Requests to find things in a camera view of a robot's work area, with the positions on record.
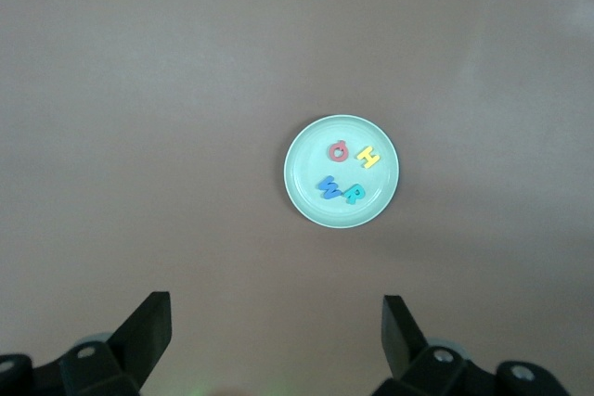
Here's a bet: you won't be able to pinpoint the blue foam uppercase W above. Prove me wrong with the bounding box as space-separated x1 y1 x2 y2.
316 174 345 201

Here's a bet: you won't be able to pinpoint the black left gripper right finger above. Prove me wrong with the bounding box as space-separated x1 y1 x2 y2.
375 294 572 396

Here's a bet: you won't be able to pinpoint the teal foam letter R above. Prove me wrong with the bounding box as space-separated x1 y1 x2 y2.
342 183 366 207

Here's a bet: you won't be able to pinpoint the pink foam letter Q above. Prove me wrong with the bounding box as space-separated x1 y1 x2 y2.
327 139 352 163

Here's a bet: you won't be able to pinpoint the pale green plate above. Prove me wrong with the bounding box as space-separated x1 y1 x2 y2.
283 113 401 230

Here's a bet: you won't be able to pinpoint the yellow foam letter H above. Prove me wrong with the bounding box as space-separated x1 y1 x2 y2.
355 145 382 171

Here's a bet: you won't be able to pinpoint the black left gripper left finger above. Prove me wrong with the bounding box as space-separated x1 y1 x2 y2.
0 291 174 396

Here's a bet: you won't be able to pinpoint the brown table cover sheet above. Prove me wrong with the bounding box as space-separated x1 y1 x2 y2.
0 0 594 396

